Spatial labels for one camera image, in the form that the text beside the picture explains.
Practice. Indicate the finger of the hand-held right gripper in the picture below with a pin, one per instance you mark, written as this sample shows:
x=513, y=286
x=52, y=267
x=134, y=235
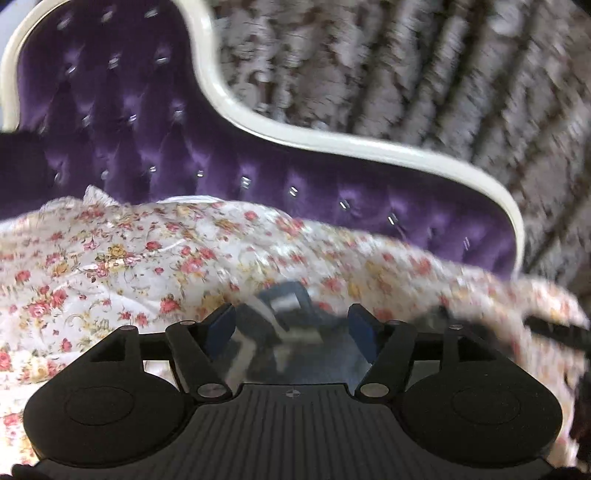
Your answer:
x=561, y=334

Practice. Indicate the floral print blanket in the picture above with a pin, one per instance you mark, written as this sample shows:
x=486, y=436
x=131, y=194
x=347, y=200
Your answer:
x=138, y=258

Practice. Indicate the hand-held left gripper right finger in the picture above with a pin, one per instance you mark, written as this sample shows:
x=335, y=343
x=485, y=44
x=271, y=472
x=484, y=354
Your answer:
x=362, y=330

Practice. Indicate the purple tufted headboard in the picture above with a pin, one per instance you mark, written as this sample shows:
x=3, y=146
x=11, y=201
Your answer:
x=138, y=138

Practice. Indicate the brown damask curtain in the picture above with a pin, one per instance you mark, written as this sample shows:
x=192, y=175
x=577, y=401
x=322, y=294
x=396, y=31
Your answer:
x=415, y=69

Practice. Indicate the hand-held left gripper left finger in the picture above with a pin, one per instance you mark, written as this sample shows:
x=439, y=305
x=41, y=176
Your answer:
x=222, y=330

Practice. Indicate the grey white striped sweater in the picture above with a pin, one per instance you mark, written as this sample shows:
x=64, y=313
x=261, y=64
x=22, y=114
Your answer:
x=295, y=341

